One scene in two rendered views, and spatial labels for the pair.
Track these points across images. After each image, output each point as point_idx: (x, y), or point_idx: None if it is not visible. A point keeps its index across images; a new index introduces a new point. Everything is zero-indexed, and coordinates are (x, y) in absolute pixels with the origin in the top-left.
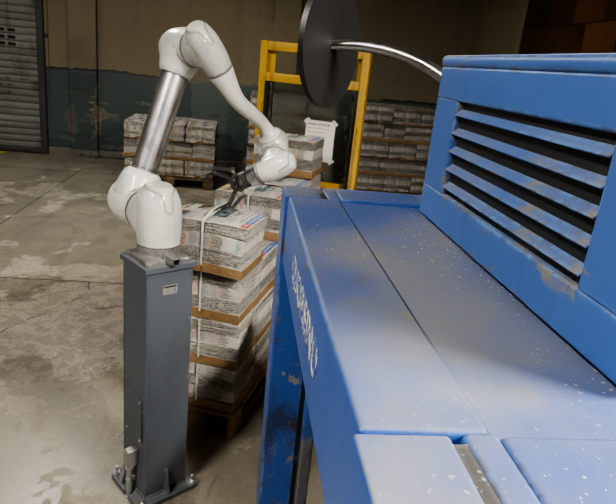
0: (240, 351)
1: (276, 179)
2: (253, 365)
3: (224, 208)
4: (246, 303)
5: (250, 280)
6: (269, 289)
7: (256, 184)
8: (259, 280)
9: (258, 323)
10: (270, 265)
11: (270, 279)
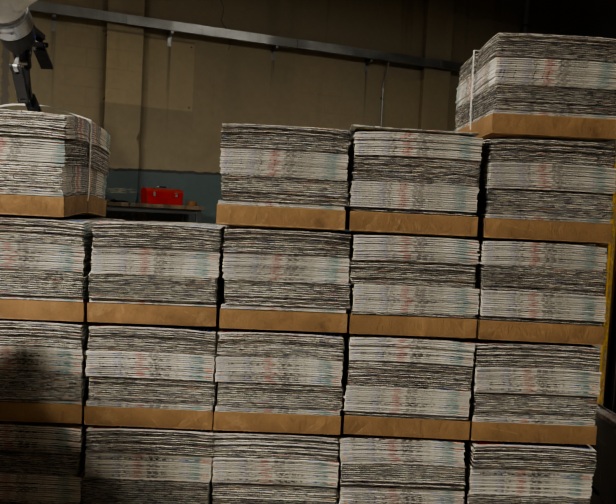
0: None
1: None
2: (79, 477)
3: (25, 103)
4: None
5: (8, 240)
6: (158, 323)
7: None
8: (70, 265)
9: (93, 379)
10: (163, 265)
11: (160, 298)
